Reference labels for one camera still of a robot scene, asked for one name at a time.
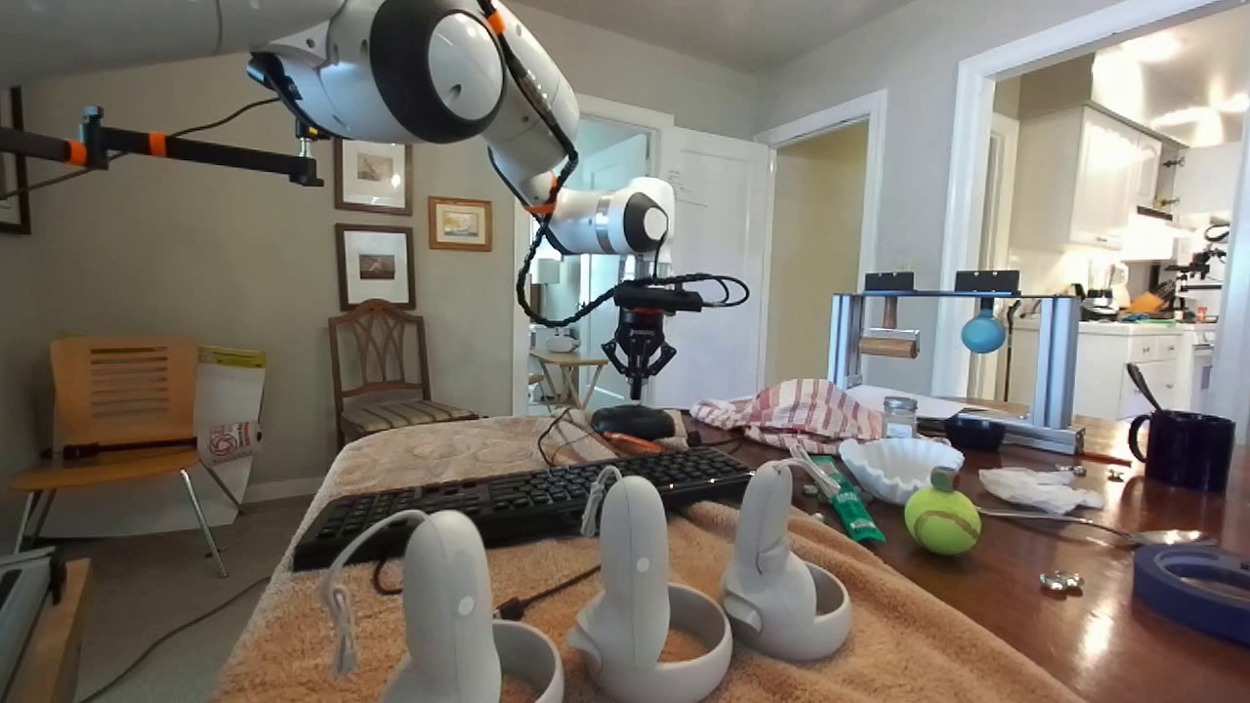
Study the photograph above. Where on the light wooden chair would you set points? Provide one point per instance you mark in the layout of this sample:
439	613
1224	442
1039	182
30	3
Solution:
122	391

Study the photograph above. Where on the small framed picture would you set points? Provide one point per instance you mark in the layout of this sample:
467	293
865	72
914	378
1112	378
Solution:
460	224

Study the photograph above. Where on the dark wooden chair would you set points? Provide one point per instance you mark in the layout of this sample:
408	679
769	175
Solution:
381	361

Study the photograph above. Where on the white base cabinet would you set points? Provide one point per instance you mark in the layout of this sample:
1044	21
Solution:
1123	366

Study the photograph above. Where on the small glass jar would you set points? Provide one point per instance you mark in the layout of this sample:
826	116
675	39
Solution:
899	420

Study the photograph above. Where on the small black bowl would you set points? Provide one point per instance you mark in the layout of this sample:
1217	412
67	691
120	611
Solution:
974	433

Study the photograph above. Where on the white hand controller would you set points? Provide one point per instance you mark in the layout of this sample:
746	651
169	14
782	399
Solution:
635	576
449	605
771	576

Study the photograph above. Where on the green tube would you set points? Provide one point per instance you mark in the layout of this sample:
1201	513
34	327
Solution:
852	508

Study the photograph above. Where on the silver spoon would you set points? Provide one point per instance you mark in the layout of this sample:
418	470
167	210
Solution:
1162	537

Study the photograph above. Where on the dark framed picture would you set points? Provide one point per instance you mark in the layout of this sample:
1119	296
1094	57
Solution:
14	220

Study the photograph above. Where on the wooden cylinder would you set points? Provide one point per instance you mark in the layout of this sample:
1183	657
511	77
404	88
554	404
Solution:
889	345

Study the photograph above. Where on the blue tape roll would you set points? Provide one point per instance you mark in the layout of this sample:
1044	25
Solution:
1187	586

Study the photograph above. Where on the white wall cabinet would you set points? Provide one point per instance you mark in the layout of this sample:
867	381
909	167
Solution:
1099	176

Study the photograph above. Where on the black computer mouse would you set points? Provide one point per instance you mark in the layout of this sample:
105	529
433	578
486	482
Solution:
633	422

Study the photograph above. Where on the orange pen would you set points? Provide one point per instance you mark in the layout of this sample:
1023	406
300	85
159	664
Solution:
633	442

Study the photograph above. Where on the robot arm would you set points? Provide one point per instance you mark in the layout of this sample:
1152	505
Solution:
430	68

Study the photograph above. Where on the metal frame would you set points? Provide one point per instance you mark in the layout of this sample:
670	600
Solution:
1057	361

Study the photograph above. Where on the beige towel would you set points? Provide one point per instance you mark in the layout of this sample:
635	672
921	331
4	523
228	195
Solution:
908	644

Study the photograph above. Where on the small metal piece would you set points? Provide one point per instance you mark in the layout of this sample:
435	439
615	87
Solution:
1061	581

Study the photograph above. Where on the yellow tennis ball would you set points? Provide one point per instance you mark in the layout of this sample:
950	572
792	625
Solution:
942	522

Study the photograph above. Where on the black keyboard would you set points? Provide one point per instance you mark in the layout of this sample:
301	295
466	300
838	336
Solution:
508	498

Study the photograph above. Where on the white coffee filter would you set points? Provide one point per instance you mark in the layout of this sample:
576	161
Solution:
894	469

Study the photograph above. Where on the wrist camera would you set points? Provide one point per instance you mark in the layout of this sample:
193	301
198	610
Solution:
656	298

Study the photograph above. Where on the crumpled white tissue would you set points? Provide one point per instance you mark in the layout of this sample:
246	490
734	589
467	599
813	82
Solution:
1040	488

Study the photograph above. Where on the small folding table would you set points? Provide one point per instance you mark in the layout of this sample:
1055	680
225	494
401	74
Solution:
568	363

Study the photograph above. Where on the dark blue mug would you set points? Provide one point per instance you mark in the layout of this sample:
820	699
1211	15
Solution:
1187	451

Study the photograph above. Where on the white paper sheet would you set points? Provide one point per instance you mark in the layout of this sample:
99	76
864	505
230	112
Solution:
898	395

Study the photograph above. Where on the red pencil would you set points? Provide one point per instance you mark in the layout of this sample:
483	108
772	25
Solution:
1105	457

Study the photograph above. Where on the white door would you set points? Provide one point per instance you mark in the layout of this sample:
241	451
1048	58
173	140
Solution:
718	225

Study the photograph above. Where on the camera on mount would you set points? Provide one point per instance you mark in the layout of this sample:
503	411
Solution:
195	151

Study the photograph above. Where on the white paper bag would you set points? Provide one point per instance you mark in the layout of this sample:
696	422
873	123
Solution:
229	410

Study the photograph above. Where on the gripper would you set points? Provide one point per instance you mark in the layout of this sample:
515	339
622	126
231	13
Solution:
641	332

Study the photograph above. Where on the blue ball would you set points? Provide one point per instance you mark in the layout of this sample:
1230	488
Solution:
982	334

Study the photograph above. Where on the red striped cloth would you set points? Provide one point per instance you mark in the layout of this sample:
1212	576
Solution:
801	410

